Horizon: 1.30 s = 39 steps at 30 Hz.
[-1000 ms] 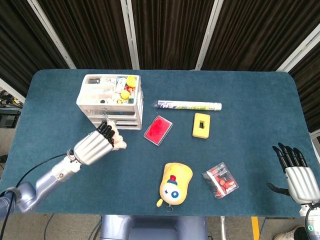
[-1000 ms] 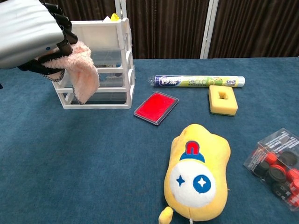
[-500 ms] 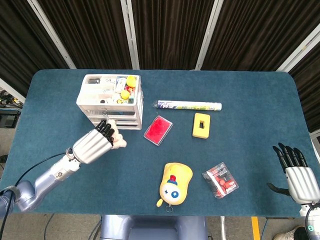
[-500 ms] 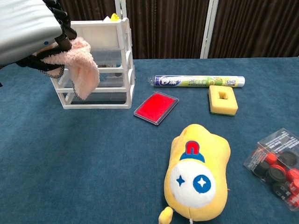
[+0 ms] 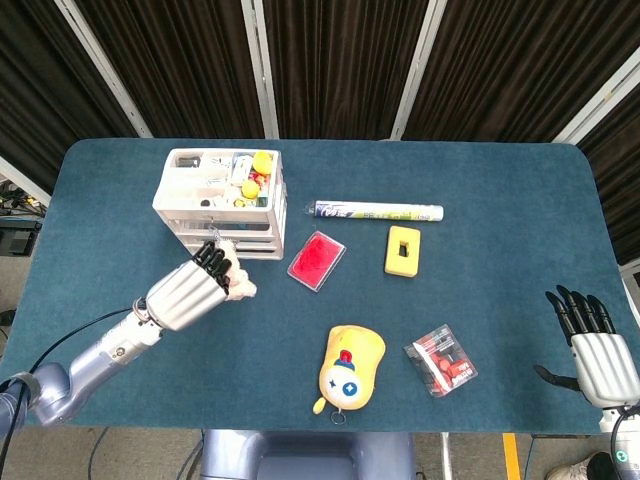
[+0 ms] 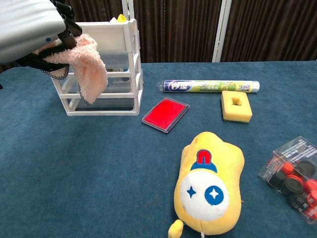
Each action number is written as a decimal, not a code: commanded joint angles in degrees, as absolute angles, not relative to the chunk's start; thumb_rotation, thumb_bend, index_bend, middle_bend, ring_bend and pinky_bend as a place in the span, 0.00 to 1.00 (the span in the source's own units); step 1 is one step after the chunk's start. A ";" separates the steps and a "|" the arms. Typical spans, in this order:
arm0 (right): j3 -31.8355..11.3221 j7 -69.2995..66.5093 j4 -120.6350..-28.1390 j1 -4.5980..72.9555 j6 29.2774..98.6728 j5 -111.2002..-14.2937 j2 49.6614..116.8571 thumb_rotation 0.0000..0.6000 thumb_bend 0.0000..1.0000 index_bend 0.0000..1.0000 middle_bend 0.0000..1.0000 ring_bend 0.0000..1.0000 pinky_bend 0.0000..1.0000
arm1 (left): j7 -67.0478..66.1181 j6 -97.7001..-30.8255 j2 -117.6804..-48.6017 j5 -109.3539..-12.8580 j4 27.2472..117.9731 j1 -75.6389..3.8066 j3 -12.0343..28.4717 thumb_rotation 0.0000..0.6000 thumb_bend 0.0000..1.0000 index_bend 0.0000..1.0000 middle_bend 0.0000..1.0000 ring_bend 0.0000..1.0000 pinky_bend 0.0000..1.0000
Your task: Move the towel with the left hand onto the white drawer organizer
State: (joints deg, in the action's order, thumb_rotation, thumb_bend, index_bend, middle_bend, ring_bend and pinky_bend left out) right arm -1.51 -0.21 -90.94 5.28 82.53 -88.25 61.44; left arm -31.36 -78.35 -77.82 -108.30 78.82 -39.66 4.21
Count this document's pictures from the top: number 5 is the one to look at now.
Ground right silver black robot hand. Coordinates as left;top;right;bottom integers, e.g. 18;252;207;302
532;284;640;409

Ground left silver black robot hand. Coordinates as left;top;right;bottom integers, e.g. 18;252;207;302
144;241;235;333

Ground small pink white object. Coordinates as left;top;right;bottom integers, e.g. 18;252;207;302
207;225;259;302

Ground clear plastic drawer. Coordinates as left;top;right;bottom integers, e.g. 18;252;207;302
172;218;275;232
179;232;277;246

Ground white sneaker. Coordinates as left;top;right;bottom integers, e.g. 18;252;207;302
544;460;592;480

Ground red ink pad clear case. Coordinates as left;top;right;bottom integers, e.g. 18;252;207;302
287;230;348;293

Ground blue felt table cover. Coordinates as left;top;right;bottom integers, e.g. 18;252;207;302
0;138;634;435

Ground white small carton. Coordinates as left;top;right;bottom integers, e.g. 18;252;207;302
232;154;254;182

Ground clear box red black caps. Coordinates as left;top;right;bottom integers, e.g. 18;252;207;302
403;323;479;399

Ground black equipment box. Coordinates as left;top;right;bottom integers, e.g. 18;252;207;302
0;219;44;259

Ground yellow plush toy white face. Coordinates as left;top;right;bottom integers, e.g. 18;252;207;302
312;324;387;416

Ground blue grey robot torso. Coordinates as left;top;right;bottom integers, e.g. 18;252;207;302
199;429;416;480

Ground plastic wrap roll printed label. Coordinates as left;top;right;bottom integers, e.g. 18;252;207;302
303;199;445;223

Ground yellow sponge with rectangular hole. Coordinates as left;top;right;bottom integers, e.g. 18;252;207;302
383;225;422;279

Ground dark brown pleated curtain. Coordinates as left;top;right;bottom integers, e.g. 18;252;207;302
0;0;640;266

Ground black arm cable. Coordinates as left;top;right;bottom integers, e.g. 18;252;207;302
27;306;140;376

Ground white plastic drawer organizer frame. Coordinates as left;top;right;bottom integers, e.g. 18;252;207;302
152;147;289;262

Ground white metal frame post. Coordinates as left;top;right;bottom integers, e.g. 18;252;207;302
389;0;449;141
0;155;51;206
53;0;154;139
240;0;280;140
552;47;640;146

